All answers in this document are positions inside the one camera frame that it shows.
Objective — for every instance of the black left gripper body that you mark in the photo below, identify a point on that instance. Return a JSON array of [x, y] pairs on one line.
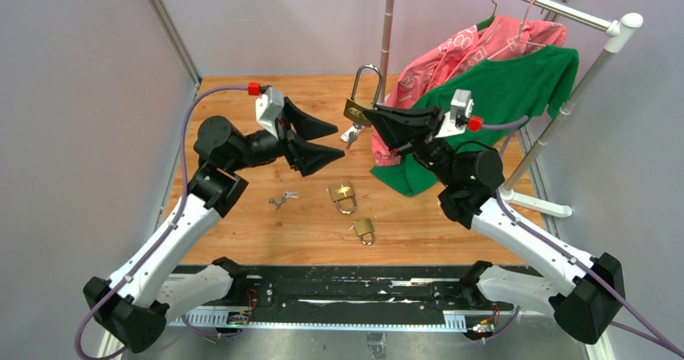
[[283, 131]]

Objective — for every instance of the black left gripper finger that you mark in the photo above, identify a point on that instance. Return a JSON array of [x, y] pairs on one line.
[[306, 126], [308, 158]]

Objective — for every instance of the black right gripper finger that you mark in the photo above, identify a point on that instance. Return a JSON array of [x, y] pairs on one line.
[[394, 120], [395, 137]]

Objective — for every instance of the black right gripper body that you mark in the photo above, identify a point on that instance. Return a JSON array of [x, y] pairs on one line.
[[434, 150]]

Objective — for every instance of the small brass padlock with key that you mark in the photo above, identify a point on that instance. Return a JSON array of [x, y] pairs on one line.
[[362, 101]]

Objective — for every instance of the small key bunch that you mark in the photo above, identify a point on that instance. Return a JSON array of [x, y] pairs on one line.
[[289, 195], [277, 203]]

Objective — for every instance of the large brass padlock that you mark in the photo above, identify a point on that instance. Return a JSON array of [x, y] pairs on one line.
[[365, 231]]

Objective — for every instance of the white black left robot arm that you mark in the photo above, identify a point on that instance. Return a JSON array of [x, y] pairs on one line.
[[138, 301]]

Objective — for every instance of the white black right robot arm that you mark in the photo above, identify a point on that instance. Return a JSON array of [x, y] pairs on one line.
[[581, 292]]

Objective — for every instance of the small loose key bunch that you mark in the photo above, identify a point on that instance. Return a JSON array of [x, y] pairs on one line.
[[289, 195]]

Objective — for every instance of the green t-shirt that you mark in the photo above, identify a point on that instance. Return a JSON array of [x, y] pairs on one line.
[[503, 92]]

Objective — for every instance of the pink printed shirt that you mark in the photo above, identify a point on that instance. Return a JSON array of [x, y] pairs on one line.
[[501, 36]]

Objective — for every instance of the metal clothes rack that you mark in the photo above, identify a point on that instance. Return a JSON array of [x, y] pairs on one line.
[[620, 31]]

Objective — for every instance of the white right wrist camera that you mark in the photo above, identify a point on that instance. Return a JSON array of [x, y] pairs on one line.
[[457, 117]]

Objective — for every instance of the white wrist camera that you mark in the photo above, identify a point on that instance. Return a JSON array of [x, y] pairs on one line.
[[457, 117], [268, 107]]

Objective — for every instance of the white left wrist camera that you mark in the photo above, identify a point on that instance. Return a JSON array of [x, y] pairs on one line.
[[268, 107]]

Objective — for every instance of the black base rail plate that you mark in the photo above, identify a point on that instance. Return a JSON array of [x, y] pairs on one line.
[[358, 295]]

